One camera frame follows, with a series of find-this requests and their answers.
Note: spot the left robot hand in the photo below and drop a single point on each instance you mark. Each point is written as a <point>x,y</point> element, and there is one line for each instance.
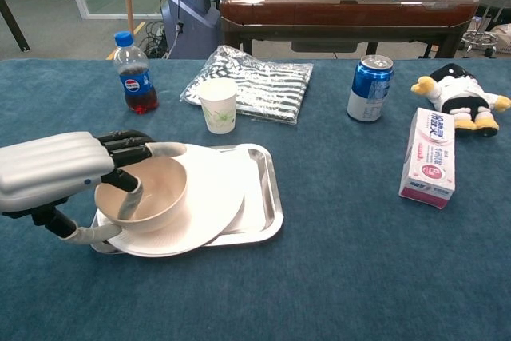
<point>52,165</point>

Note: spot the beige white bowl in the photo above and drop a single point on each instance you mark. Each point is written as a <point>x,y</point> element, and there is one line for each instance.
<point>163,197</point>

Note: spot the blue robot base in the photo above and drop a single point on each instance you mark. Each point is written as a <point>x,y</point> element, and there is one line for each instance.
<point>191,17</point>

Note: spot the silver metal tray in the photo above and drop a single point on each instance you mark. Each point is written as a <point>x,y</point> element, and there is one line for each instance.
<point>275,217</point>

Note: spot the Pepsi cola bottle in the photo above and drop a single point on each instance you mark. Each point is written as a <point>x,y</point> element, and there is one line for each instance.
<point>136,85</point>

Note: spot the black table leg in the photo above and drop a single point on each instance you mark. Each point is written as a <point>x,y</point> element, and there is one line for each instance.
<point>14,23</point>

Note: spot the white round plate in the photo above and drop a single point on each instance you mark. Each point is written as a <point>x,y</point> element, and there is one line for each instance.
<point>217,199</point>

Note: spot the white paper cup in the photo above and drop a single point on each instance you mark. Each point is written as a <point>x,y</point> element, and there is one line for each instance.
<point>219,109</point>

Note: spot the striped cloth in plastic bag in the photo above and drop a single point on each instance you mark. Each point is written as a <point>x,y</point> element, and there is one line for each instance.
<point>271,85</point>

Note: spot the blue felt table cover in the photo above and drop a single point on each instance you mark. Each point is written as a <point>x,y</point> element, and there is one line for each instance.
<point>339,269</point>

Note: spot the blue white drink can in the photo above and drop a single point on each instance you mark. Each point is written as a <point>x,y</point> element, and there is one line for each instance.
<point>369,93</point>

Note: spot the brown mahjong table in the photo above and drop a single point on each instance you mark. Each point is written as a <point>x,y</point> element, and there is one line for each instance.
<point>343,11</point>

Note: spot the pink white toothpaste box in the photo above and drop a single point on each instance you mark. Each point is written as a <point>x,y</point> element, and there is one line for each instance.
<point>429,157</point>

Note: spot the penguin plush toy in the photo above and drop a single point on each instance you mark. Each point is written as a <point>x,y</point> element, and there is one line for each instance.
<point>459,93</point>

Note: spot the chrome wheeled stool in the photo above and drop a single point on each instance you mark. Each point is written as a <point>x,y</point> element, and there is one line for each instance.
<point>481,39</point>

